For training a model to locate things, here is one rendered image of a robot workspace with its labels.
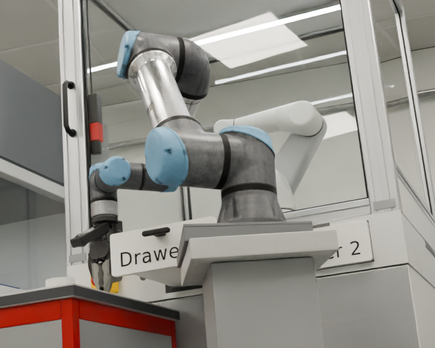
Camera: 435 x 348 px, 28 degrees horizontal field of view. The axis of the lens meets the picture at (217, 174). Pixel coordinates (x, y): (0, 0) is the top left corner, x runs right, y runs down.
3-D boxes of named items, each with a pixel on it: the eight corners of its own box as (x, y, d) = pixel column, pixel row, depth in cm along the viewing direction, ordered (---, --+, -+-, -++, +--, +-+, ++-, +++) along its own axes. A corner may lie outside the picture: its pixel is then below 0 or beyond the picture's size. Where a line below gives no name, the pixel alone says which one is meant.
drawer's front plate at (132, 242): (217, 259, 210) (213, 215, 213) (111, 276, 219) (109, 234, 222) (220, 260, 211) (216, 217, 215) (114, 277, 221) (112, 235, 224)
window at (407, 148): (389, 161, 239) (349, -104, 264) (387, 162, 239) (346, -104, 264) (433, 223, 317) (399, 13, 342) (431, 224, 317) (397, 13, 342)
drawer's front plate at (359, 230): (372, 259, 228) (366, 219, 231) (268, 275, 237) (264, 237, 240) (373, 261, 229) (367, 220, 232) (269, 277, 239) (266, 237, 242)
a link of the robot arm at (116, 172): (144, 156, 233) (132, 168, 242) (103, 152, 229) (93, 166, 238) (144, 184, 230) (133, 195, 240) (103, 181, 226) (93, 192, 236)
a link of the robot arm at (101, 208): (104, 198, 236) (83, 205, 240) (105, 215, 235) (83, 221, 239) (123, 203, 242) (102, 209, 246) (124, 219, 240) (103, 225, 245)
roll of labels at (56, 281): (65, 292, 203) (65, 275, 204) (40, 296, 205) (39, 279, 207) (81, 295, 209) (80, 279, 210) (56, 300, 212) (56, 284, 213)
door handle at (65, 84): (68, 131, 269) (66, 75, 275) (61, 133, 270) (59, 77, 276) (76, 136, 274) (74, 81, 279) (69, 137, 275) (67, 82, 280)
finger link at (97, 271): (115, 296, 236) (114, 263, 239) (99, 295, 232) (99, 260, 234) (107, 297, 238) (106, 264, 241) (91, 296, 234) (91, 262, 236)
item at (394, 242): (408, 262, 226) (400, 208, 230) (68, 313, 259) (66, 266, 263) (452, 303, 311) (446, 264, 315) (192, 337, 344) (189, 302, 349)
